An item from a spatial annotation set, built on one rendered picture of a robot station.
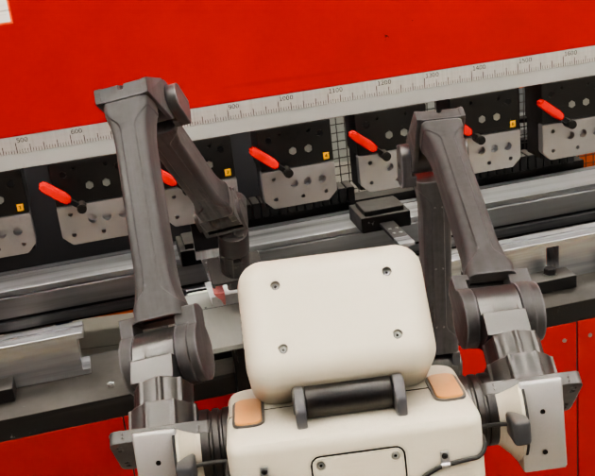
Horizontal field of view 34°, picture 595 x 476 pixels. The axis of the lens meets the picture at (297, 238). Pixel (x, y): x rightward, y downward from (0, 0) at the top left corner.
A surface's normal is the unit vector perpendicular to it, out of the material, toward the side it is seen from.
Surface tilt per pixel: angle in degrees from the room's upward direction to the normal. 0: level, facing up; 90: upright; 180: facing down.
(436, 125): 27
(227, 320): 0
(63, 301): 90
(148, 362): 38
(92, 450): 90
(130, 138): 55
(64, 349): 90
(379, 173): 90
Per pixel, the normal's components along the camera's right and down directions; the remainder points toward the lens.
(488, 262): -0.03, -0.67
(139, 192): -0.19, -0.23
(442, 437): 0.06, 0.22
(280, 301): -0.02, -0.37
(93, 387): -0.11, -0.93
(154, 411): -0.23, -0.50
